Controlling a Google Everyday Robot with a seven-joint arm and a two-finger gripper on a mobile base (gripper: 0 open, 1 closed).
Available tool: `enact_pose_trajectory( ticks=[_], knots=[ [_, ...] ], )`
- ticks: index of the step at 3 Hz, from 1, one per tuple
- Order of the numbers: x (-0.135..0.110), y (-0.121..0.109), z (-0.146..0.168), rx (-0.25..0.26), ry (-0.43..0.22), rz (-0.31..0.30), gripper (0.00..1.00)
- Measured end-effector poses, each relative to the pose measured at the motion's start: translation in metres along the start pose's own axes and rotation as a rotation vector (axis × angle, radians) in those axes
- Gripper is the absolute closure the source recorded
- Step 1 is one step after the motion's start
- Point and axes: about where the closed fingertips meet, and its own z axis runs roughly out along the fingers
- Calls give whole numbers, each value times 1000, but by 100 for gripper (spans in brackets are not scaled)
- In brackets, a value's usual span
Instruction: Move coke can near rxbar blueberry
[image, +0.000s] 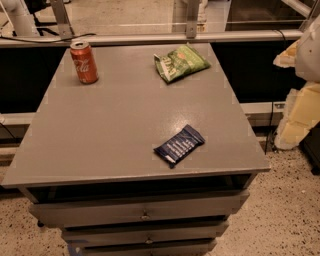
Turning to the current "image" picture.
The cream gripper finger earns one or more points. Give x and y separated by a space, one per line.
301 114
287 58

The red coke can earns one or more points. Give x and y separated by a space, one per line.
84 61

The blue rxbar wrapper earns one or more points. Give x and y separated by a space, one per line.
180 146

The green chip bag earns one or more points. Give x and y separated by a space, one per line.
179 63

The grey drawer cabinet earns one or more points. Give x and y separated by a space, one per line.
87 162

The top drawer knob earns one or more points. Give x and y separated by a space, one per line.
145 216

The drawer knob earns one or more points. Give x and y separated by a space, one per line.
149 240
145 216

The white pipe background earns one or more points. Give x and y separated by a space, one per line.
20 17

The metal bracket post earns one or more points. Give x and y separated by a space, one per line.
191 18

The grey metal rail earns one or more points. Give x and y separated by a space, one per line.
154 39

